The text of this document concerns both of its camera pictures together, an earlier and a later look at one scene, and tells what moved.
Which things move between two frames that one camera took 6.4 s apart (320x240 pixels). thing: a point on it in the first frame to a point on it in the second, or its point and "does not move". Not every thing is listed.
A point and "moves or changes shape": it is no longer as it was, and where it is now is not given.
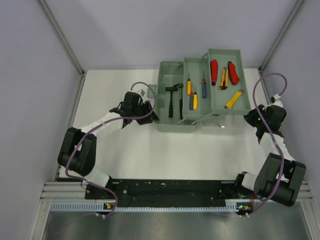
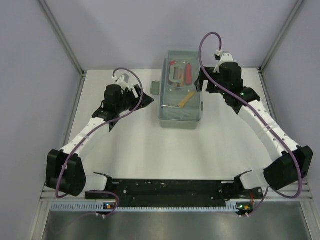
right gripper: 249,117 to 199,82
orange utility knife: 224,80 moves or changes shape
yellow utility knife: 230,104 moves or changes shape
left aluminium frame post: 62,36 does not move
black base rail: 164,193 does not move
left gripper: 152,117 to 146,101
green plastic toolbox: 198,88 moves or changes shape
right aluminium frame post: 296,8 does not move
